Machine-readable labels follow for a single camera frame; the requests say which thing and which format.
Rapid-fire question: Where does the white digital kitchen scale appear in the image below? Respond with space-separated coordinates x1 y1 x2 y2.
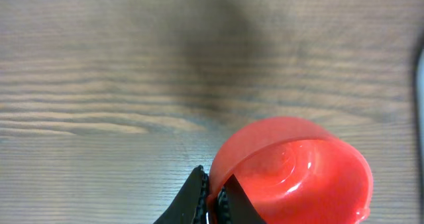
415 50 423 166

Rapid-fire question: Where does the red plastic measuring scoop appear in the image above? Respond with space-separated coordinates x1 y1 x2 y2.
207 117 374 223

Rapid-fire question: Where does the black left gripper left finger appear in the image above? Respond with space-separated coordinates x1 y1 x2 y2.
154 165 209 224

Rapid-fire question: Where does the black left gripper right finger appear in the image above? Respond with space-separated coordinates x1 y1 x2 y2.
217 175 266 224

